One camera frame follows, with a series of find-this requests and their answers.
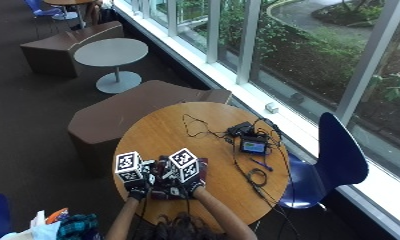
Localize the person's left hand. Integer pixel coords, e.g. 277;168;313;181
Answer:
123;159;157;202

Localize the person's right hand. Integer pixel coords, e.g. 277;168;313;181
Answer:
156;154;208;198

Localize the dark red cloth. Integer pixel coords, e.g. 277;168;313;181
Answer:
149;156;209;201

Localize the white marker cube right glove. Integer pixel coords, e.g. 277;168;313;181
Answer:
168;147;201;184

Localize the white marker cube glove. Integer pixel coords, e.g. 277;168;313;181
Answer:
113;151;144;183
168;147;201;184

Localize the white marker cube left glove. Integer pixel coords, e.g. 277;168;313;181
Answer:
113;151;144;183

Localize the large brown upholstered bench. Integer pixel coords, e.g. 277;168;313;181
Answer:
67;79;233;178

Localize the black hub box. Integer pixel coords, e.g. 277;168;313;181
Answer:
225;121;254;137

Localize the black device with lit screen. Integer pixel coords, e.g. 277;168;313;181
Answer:
238;134;269;156

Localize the blue pen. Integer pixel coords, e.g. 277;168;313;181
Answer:
249;157;274;173

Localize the teal plaid cloth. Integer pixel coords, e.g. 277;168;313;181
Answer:
55;213;100;240

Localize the orange packet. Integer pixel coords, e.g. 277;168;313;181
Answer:
44;207;71;225

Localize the small white block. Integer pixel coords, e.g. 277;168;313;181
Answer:
264;102;280;114

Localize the white plastic bag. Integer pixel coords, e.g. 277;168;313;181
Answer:
0;209;61;240

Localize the blue plastic chair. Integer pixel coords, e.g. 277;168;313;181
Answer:
277;111;370;210

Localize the small brown upholstered bench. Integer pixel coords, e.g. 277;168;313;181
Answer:
19;20;125;79

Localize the blue chair with metal legs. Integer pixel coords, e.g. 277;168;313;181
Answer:
23;0;79;39

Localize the thin black cable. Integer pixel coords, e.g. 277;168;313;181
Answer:
181;113;230;139

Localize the coiled black cable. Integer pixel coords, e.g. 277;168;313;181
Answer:
245;167;281;208

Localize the grey round pedestal table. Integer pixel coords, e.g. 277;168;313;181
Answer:
72;37;149;95

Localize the round wooden pedestal table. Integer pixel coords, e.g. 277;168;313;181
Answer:
43;0;97;30

